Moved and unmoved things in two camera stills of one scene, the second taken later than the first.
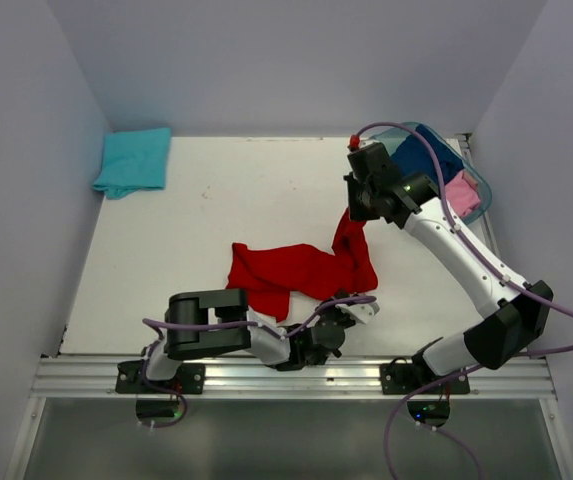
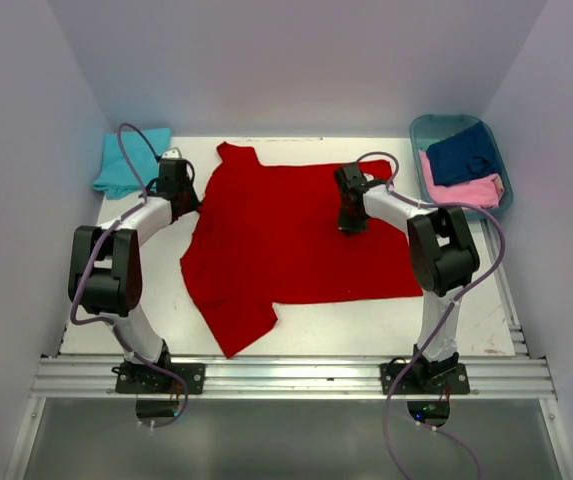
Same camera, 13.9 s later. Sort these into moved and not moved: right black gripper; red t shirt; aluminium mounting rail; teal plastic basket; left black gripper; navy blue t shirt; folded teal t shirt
Moved: right black gripper; red t shirt; navy blue t shirt; teal plastic basket; left black gripper
Not moved: folded teal t shirt; aluminium mounting rail
